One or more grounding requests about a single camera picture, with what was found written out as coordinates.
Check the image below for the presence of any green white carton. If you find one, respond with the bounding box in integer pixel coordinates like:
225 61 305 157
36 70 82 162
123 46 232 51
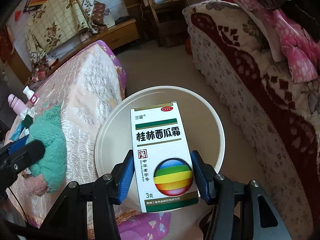
21 107 38 130

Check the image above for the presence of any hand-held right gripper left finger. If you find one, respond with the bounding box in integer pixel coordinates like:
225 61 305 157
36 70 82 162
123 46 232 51
37 149 134 240

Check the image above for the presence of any black cable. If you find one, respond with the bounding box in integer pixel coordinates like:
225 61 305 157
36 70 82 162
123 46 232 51
7 187 29 229

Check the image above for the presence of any white medicine box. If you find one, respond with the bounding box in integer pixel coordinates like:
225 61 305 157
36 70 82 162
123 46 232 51
130 102 200 213

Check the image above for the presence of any pink floral garment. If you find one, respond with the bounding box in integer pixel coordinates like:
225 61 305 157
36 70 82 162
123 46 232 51
222 0 320 83

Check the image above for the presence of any cream floral cloth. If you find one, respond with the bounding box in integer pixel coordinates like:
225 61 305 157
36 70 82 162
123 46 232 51
25 0 108 55

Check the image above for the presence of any white plastic bucket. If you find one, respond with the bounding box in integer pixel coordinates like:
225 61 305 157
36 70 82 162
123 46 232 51
95 86 225 212

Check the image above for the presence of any red knot wall hanging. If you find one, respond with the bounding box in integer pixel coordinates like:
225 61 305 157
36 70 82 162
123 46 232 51
0 26 14 63

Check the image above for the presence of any table with lace cover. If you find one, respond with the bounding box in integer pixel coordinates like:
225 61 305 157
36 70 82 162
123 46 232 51
5 40 175 240

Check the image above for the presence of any wooden cabinet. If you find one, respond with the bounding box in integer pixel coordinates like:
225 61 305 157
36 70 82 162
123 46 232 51
47 17 140 63

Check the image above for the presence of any pile of red packages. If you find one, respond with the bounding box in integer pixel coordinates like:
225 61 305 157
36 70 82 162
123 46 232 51
30 62 54 81

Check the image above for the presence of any green fluffy towel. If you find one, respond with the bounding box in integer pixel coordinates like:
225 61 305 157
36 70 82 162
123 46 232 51
24 104 67 195

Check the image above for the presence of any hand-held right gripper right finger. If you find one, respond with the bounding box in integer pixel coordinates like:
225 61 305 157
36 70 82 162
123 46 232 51
190 150 292 240

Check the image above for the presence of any white bottle pink label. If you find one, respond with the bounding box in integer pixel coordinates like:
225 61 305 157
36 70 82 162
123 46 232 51
22 85 38 107

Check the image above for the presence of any floral blanket covered sofa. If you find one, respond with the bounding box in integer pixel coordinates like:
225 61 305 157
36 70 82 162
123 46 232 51
182 0 320 240

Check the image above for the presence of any dark wooden rack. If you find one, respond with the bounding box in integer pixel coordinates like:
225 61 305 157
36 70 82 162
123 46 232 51
131 0 190 48

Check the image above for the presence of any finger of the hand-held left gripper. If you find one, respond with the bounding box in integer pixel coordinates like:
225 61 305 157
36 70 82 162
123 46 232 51
0 140 29 158
0 140 46 180

